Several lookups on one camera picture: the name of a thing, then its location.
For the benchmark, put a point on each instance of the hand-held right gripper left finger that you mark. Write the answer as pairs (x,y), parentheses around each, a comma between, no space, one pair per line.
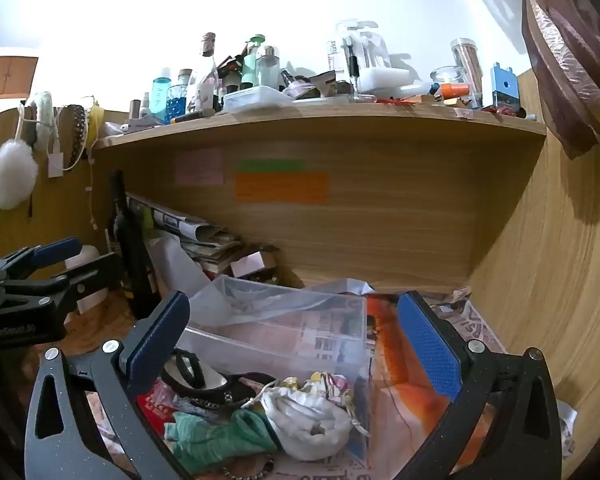
(160,342)

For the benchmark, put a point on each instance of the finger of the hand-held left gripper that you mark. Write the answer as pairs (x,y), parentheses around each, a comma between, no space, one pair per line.
(55,251)
(87,275)

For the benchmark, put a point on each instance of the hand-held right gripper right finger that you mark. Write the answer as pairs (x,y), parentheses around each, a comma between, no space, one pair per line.
(427,347)

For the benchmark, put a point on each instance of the black beaded headband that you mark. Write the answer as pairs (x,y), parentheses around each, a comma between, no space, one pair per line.
(190,375)

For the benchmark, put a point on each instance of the red plastic packet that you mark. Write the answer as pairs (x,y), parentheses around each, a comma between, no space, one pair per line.
(155,406)

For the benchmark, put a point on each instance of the floral printed cloth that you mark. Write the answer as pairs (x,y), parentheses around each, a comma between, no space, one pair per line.
(330,385)

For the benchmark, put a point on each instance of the green striped cloth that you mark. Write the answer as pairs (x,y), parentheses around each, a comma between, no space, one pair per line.
(215,435)

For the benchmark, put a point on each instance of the clear plastic storage box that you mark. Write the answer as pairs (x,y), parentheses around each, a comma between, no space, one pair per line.
(280,332)

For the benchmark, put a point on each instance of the cream insulated flask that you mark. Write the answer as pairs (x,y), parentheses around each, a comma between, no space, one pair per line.
(87,252)

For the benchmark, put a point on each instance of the orange printed paper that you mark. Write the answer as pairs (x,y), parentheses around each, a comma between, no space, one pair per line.
(385,355)

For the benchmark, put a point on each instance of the dark wine bottle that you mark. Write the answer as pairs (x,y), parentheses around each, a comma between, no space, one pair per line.
(130,260)

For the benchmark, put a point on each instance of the newspaper print desk mat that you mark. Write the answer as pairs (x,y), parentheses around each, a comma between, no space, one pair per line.
(477,325)

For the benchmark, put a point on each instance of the small white tag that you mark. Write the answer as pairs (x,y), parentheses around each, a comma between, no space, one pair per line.
(55,165)

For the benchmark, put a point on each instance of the white fluffy pompom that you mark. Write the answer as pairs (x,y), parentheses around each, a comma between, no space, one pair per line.
(12,175)

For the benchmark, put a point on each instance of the stack of newspapers and magazines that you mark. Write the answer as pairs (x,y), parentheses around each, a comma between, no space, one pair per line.
(200,240)

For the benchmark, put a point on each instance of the wooden shelf unit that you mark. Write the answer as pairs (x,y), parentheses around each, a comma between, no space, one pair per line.
(380,240)

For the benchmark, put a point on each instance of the black lace choker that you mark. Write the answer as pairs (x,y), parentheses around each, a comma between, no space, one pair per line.
(77,135)

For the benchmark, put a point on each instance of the small white box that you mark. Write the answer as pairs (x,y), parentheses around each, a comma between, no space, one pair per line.
(252,262)

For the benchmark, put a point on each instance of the clear plastic bag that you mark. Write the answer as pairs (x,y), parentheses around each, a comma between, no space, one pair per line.
(280,301)

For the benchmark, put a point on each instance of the yellow hanging item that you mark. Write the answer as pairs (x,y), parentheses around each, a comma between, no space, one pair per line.
(95,122)

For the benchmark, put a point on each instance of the pink paper note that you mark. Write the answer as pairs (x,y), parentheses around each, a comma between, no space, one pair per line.
(199,167)

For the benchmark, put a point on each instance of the flat grey white box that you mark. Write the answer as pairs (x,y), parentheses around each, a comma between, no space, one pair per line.
(145,123)

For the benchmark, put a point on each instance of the crumpled white paper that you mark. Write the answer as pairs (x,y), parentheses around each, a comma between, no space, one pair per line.
(566,425)

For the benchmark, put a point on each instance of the brown cardboard tube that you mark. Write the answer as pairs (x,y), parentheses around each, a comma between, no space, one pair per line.
(134,110)

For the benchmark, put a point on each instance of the wooden wardrobe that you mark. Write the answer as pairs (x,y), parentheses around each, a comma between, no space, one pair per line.
(5,77)

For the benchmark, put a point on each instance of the light blue toner bottle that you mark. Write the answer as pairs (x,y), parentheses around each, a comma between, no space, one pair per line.
(160,97)

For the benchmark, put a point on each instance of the blue liquid glass bottle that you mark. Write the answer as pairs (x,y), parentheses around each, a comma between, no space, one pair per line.
(177,105)

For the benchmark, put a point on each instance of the brown pen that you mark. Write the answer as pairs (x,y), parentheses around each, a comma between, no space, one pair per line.
(195,116)

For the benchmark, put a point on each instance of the orange paper note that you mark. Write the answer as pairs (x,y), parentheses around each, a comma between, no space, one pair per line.
(281,188)

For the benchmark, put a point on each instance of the green paper note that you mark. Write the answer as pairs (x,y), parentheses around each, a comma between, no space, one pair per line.
(271,165)

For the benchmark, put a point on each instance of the tall clear illustrated bottle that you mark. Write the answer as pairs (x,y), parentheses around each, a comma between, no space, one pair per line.
(207,75)

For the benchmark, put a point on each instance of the clear lidded plastic container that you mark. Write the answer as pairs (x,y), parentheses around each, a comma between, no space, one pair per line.
(255,99)

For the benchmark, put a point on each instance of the red pen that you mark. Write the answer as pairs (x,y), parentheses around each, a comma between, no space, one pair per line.
(395,101)

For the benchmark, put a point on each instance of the mint green spray bottle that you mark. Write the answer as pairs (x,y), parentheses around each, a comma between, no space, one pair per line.
(252,65)

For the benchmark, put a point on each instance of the blue stamp block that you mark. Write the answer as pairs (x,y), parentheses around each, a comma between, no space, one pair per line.
(503,87)

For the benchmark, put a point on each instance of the clear jar silver cap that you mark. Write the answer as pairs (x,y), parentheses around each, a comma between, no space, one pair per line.
(267,72)

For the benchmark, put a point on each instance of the glass bowl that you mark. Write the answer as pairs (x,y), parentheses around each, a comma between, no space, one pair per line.
(445,76)

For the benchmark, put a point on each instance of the black capped small bottle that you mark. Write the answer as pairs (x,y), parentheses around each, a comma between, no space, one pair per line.
(354,80)

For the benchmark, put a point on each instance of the clear jar of sticks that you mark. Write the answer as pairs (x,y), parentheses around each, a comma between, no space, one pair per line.
(467,67)

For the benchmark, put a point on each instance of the clear acrylic organizer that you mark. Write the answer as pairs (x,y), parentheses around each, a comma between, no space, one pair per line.
(380,67)

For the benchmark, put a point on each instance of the clear labelled water bottle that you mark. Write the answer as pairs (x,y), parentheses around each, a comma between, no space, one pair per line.
(334,57)

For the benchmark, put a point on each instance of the mauve striped curtain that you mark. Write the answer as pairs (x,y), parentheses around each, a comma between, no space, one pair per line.
(565,60)

